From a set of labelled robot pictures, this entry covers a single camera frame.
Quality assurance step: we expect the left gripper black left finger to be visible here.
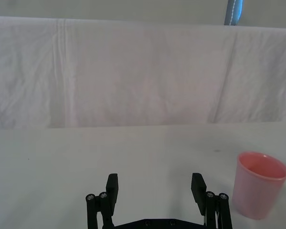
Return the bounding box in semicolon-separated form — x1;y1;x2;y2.
85;173;120;229

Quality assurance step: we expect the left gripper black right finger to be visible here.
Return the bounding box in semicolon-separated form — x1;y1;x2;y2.
191;172;233;229

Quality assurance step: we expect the pink plastic cup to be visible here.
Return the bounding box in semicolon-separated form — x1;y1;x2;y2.
232;151;286;220

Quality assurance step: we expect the white table cloth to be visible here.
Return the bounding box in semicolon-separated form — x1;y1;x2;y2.
0;121;286;229

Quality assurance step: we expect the white curtain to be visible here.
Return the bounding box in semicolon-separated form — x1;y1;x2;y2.
0;15;286;131

